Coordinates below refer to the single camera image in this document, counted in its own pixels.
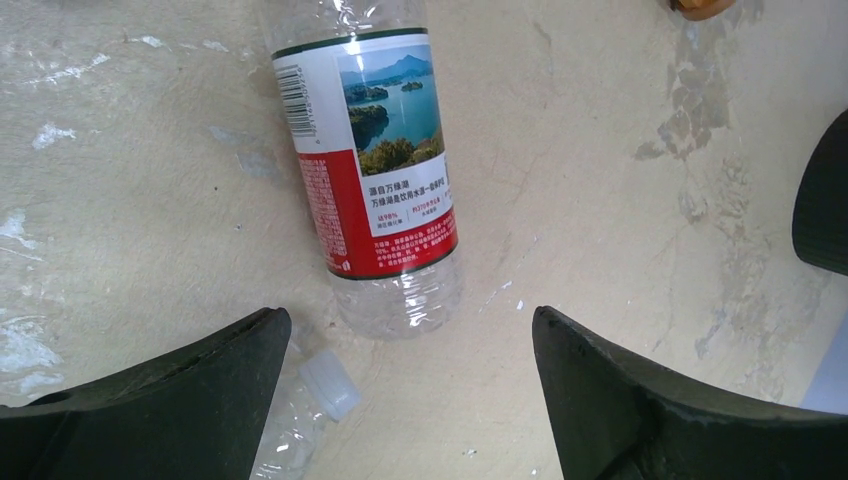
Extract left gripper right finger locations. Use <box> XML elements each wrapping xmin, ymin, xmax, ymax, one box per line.
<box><xmin>532</xmin><ymin>306</ymin><xmax>847</xmax><ymax>479</ymax></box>

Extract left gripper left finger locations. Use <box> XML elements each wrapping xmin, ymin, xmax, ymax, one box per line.
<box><xmin>1</xmin><ymin>308</ymin><xmax>292</xmax><ymax>479</ymax></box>

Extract blue label clear bottle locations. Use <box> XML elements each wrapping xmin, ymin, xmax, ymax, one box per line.
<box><xmin>251</xmin><ymin>327</ymin><xmax>361</xmax><ymax>479</ymax></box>

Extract black ribbed waste bin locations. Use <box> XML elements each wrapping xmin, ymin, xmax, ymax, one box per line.
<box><xmin>791</xmin><ymin>112</ymin><xmax>847</xmax><ymax>275</ymax></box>

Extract red and blue label bottle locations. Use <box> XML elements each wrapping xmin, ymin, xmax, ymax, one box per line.
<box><xmin>256</xmin><ymin>1</ymin><xmax>462</xmax><ymax>340</ymax></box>

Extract wooden three-tier shelf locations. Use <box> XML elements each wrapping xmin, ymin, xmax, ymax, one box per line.
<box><xmin>668</xmin><ymin>0</ymin><xmax>736</xmax><ymax>22</ymax></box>

